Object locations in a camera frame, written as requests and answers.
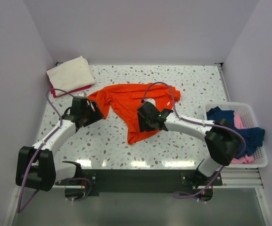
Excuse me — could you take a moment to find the orange t-shirt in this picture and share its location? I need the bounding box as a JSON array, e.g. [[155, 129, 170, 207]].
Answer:
[[88, 83, 173, 145]]

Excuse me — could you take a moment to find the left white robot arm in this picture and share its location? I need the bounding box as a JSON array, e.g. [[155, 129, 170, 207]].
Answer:
[[16, 97, 104, 191]]

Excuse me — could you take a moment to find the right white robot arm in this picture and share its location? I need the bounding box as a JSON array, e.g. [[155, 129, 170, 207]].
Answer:
[[137, 101, 246, 186]]

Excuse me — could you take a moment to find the folded magenta t-shirt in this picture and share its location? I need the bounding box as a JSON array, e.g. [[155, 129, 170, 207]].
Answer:
[[50, 84, 92, 98]]

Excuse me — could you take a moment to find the folded cream t-shirt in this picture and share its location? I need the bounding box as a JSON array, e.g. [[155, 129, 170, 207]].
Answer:
[[46, 56, 96, 93]]

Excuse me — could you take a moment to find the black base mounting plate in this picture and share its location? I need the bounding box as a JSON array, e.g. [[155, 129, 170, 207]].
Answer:
[[55, 169, 223, 201]]

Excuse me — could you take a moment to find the white perforated laundry basket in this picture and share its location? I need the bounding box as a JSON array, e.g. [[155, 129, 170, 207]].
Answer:
[[203, 102, 268, 169]]

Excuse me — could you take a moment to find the navy blue t-shirt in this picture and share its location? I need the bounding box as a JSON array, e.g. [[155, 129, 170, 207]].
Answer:
[[206, 106, 265, 159]]

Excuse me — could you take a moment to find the pink t-shirt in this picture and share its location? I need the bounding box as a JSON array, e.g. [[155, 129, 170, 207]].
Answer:
[[230, 114, 254, 165]]

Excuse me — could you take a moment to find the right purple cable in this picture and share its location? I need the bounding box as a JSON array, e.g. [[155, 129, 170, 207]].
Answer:
[[141, 82, 247, 200]]

